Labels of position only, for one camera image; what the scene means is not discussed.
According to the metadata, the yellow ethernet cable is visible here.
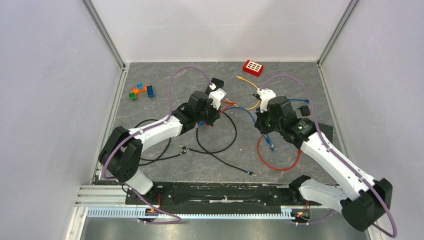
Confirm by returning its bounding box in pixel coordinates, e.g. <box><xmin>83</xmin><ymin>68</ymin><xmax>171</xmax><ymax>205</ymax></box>
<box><xmin>223</xmin><ymin>75</ymin><xmax>262</xmax><ymax>111</ymax></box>

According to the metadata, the black network switch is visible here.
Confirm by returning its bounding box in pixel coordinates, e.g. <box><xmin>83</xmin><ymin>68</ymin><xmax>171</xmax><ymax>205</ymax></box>
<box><xmin>204</xmin><ymin>77</ymin><xmax>225</xmax><ymax>95</ymax></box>

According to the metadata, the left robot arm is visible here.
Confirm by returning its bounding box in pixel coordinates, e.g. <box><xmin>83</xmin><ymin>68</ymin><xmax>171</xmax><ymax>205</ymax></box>
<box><xmin>98</xmin><ymin>88</ymin><xmax>226</xmax><ymax>204</ymax></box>

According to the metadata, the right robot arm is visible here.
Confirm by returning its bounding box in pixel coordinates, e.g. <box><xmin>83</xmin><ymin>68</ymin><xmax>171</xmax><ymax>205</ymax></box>
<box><xmin>254</xmin><ymin>95</ymin><xmax>393</xmax><ymax>232</ymax></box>

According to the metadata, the red keypad box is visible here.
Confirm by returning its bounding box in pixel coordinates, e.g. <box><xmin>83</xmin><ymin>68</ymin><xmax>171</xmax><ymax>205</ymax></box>
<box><xmin>242</xmin><ymin>60</ymin><xmax>264</xmax><ymax>77</ymax></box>

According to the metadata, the black flat plate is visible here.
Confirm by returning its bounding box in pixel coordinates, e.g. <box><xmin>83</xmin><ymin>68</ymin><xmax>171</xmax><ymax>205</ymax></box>
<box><xmin>316</xmin><ymin>123</ymin><xmax>334</xmax><ymax>143</ymax></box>

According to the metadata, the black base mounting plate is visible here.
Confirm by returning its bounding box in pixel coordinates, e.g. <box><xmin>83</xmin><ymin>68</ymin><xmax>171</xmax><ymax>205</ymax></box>
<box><xmin>144</xmin><ymin>181</ymin><xmax>318</xmax><ymax>215</ymax></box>

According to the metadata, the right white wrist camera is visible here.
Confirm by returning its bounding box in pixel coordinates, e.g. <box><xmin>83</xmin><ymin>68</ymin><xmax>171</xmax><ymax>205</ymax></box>
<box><xmin>251</xmin><ymin>88</ymin><xmax>276</xmax><ymax>114</ymax></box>

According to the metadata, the long black cable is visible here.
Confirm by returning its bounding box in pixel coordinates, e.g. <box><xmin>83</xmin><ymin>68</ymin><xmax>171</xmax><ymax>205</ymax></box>
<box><xmin>178</xmin><ymin>111</ymin><xmax>258</xmax><ymax>177</ymax></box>

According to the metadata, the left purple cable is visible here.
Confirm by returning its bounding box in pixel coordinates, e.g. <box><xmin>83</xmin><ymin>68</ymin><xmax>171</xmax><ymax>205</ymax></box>
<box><xmin>100</xmin><ymin>66</ymin><xmax>215</xmax><ymax>225</ymax></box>

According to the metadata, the colourful toy block chain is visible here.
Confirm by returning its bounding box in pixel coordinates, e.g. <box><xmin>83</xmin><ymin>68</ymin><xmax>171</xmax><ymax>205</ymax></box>
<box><xmin>129</xmin><ymin>82</ymin><xmax>156</xmax><ymax>101</ymax></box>

